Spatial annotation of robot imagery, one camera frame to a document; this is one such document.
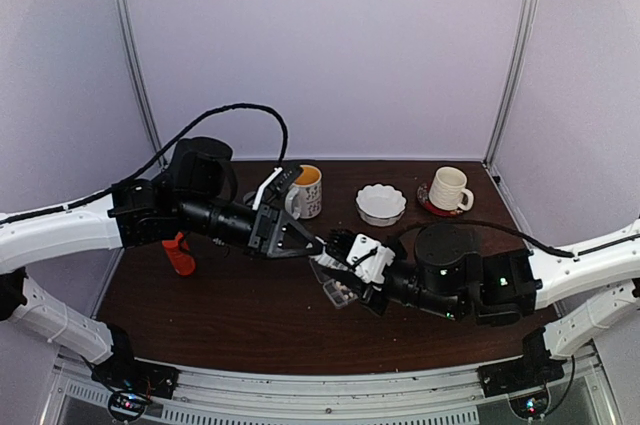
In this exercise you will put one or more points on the grey-capped orange pill bottle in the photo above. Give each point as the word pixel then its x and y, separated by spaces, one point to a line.
pixel 248 198

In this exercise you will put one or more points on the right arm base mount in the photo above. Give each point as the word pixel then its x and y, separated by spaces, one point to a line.
pixel 516 375

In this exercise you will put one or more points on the red saucer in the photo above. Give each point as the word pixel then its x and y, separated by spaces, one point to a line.
pixel 422 196

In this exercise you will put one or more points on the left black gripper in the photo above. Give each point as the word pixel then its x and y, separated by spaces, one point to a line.
pixel 267 233

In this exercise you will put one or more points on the aluminium frame post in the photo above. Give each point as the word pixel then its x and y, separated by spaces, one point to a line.
pixel 524 29
pixel 136 75

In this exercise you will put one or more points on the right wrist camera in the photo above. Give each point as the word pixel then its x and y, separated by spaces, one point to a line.
pixel 365 257

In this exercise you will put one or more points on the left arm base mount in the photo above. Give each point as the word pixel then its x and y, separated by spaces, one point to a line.
pixel 143 378

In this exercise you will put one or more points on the clear plastic pill organizer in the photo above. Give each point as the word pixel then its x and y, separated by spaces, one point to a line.
pixel 338 297

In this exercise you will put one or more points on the cream ribbed mug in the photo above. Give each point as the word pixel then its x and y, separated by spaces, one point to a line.
pixel 449 192

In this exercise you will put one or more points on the right aluminium frame post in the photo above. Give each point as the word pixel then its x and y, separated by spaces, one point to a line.
pixel 524 29

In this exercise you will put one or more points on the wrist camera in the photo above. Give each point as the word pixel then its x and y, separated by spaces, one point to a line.
pixel 277 183
pixel 365 257

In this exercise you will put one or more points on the left aluminium frame post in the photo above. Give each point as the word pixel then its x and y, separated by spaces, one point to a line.
pixel 136 75

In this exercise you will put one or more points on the front aluminium rail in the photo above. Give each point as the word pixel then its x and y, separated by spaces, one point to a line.
pixel 442 396

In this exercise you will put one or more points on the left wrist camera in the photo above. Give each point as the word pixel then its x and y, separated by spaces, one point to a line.
pixel 277 183

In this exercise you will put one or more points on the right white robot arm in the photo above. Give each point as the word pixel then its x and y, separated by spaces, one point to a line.
pixel 508 286

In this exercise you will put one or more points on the small white bottle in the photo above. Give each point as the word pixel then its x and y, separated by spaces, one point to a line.
pixel 326 261

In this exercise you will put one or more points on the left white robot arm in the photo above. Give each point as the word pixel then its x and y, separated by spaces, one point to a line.
pixel 128 216

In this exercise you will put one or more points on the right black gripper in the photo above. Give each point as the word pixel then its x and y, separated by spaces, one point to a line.
pixel 357 284

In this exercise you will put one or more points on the yellow-inside patterned mug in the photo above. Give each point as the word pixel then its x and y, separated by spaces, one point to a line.
pixel 304 197

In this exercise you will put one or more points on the white scalloped dish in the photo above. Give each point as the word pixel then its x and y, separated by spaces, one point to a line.
pixel 380 205

